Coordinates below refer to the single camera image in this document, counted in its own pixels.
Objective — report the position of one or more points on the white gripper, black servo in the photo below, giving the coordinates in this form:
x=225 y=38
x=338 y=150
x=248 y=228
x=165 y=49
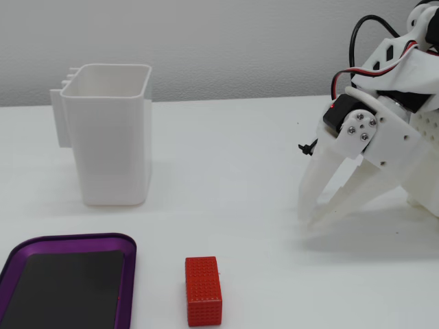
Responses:
x=391 y=137

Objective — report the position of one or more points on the red studded rectangular block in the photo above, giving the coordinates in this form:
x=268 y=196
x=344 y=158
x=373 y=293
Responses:
x=203 y=291

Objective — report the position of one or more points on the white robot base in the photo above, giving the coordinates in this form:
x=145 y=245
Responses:
x=427 y=164

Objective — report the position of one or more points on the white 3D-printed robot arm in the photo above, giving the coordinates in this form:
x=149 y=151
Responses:
x=404 y=68

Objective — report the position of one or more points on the black zip tie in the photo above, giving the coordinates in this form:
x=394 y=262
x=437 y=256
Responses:
x=307 y=149

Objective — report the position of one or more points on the purple metal tray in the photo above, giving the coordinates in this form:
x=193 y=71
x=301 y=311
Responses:
x=129 y=274

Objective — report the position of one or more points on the white plastic open container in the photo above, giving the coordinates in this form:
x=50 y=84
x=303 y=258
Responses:
x=109 y=147

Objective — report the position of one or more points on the black pad inside tray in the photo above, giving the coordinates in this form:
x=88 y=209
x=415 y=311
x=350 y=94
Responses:
x=68 y=291

